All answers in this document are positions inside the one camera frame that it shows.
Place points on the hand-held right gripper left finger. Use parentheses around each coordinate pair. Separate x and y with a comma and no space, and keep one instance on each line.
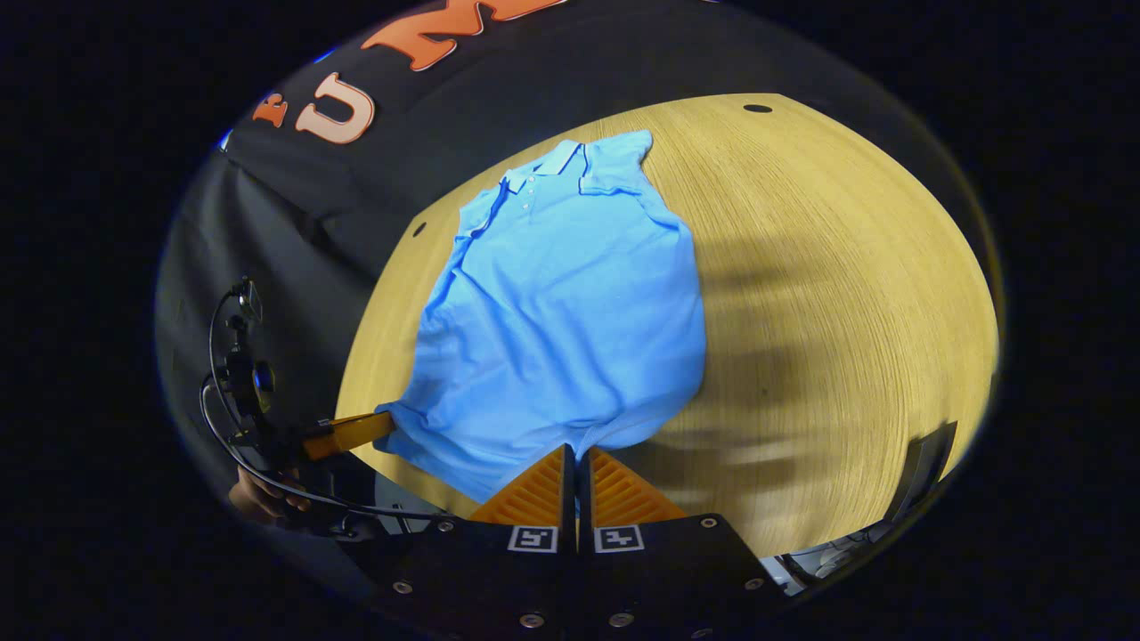
(499,579)

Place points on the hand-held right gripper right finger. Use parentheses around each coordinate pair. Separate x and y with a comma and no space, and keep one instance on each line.
(659,579)

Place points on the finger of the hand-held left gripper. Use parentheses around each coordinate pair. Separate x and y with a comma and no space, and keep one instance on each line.
(352,434)

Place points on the light blue polo T-shirt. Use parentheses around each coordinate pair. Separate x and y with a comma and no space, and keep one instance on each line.
(561,320)

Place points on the black backdrop cloth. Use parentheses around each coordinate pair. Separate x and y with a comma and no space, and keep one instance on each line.
(427,160)

